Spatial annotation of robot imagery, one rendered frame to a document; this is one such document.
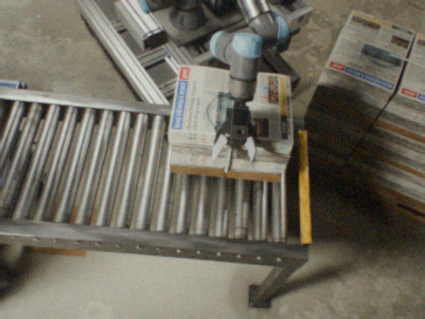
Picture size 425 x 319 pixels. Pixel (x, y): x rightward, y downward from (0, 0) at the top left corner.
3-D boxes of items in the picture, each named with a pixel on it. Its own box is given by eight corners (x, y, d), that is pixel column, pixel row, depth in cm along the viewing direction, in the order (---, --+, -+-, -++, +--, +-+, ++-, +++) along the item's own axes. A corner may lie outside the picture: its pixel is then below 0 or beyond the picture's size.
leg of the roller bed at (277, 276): (265, 291, 203) (299, 253, 143) (265, 303, 200) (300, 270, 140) (253, 290, 203) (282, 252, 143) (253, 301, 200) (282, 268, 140)
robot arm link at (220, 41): (243, 49, 123) (262, 58, 114) (210, 61, 120) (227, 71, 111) (239, 22, 118) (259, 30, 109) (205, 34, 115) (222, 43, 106)
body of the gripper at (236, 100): (249, 128, 121) (254, 89, 115) (250, 140, 113) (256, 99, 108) (223, 125, 121) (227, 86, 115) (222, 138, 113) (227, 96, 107)
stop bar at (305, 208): (306, 133, 153) (307, 130, 151) (310, 246, 132) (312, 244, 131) (297, 132, 153) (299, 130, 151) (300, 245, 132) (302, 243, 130)
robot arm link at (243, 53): (252, 31, 109) (270, 38, 102) (247, 72, 114) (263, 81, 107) (227, 31, 105) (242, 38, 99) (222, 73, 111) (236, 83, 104)
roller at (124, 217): (150, 118, 157) (149, 110, 153) (129, 236, 135) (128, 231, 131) (137, 117, 157) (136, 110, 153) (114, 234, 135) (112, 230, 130)
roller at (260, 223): (271, 127, 156) (264, 120, 153) (270, 247, 134) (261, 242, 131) (260, 130, 159) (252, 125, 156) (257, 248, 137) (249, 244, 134)
